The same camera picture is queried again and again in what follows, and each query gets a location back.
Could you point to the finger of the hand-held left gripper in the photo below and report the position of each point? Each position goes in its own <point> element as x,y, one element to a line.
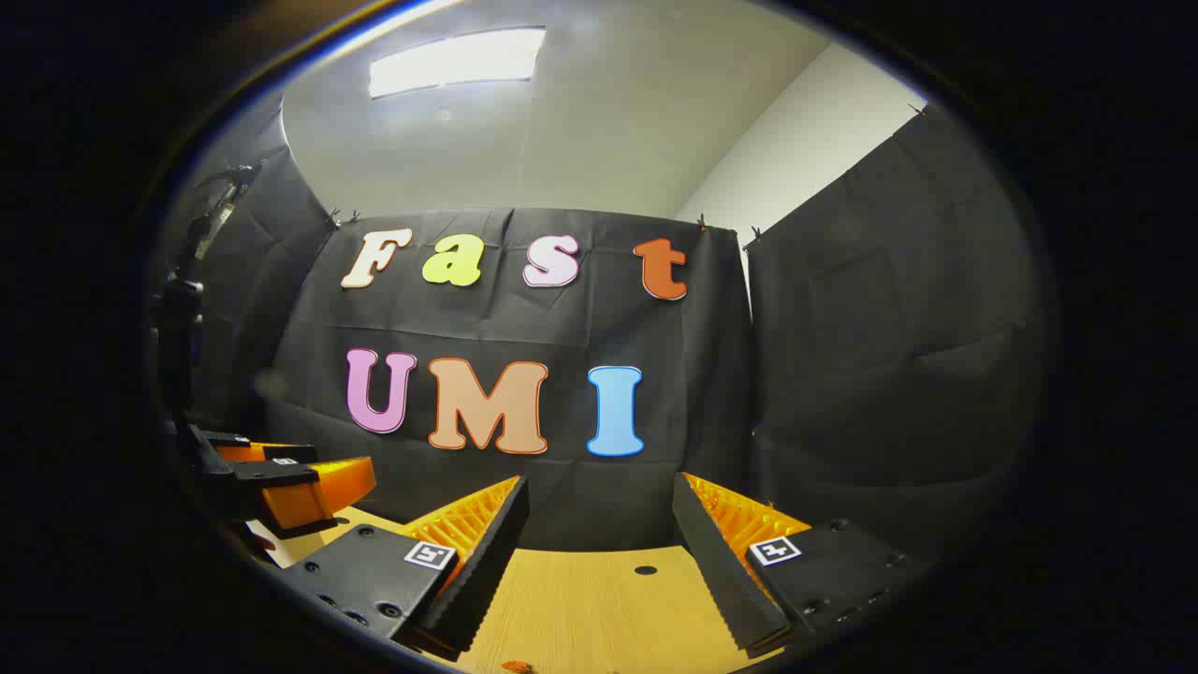
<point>318,491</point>
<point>267,452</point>

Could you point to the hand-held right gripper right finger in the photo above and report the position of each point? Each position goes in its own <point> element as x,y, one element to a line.
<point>716,562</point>

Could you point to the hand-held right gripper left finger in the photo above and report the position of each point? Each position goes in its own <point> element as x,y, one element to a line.
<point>487,562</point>

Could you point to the orange paper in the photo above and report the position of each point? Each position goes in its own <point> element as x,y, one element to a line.
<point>517,666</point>

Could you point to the wooden desktop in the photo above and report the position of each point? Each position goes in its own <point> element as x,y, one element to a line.
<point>599,608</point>

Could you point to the ceiling light panel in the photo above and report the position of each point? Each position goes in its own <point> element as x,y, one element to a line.
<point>457,61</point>

